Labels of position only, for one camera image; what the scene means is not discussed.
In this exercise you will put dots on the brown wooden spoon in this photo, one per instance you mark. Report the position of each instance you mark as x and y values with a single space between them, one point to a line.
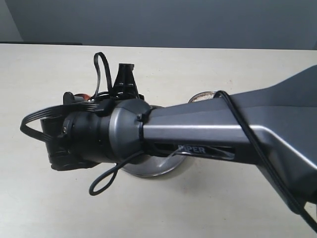
81 97

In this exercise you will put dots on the steel bowl of rice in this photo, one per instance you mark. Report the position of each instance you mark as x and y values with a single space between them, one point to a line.
202 96

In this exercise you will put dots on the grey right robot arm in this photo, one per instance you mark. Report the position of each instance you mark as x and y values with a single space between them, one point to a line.
283 117

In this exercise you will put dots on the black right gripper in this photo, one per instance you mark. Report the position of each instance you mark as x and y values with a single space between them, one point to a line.
109 133

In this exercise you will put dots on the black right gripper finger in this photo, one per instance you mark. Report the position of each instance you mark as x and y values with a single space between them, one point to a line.
124 85

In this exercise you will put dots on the round steel plate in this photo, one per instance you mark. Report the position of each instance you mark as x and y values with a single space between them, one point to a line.
154 166

